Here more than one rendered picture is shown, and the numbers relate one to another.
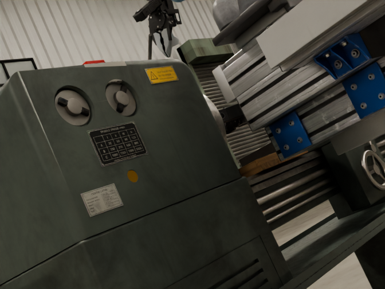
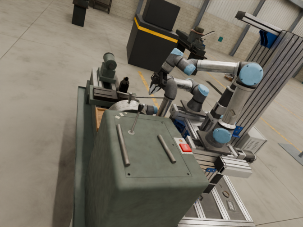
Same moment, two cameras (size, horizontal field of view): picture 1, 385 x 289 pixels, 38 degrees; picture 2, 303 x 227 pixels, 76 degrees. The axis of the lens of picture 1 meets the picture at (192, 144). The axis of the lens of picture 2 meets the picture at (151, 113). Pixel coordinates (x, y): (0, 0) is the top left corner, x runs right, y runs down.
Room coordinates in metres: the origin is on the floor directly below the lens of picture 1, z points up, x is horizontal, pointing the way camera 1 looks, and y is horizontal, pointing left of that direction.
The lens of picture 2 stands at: (1.28, 1.12, 1.91)
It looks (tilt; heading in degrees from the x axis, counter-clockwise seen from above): 29 degrees down; 290
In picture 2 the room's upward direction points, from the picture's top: 23 degrees clockwise
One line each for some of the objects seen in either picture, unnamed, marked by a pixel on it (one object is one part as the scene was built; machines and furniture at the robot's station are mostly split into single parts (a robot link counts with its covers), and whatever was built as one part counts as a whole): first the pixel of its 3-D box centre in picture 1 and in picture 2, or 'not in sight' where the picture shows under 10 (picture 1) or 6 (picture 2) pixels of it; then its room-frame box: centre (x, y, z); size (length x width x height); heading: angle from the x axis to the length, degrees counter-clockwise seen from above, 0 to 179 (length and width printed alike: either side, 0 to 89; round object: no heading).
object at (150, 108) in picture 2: not in sight; (150, 109); (1.83, -0.31, 1.08); 0.11 x 0.08 x 0.09; 48
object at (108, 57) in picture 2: not in sight; (108, 66); (2.75, -0.76, 1.01); 0.30 x 0.20 x 0.29; 139
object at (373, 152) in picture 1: (364, 165); not in sight; (2.16, -0.56, 0.73); 0.27 x 0.12 x 0.27; 139
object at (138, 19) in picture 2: not in sight; (153, 32); (4.56, -4.84, 0.98); 1.81 x 1.22 x 1.95; 130
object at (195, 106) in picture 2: not in sight; (195, 103); (1.55, -0.67, 1.21); 0.15 x 0.15 x 0.10
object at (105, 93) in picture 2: (290, 140); (114, 96); (2.28, -0.37, 0.95); 0.43 x 0.18 x 0.04; 49
